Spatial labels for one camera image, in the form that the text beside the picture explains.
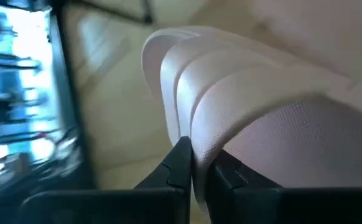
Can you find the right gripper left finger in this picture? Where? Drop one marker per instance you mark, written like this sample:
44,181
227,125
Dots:
137,205

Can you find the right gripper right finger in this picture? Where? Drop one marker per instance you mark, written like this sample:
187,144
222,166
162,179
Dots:
262,205

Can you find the pink slide sandal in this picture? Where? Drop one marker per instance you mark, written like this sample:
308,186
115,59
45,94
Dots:
277,140

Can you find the black aluminium frame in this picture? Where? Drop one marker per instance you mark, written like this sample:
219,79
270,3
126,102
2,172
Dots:
72,124

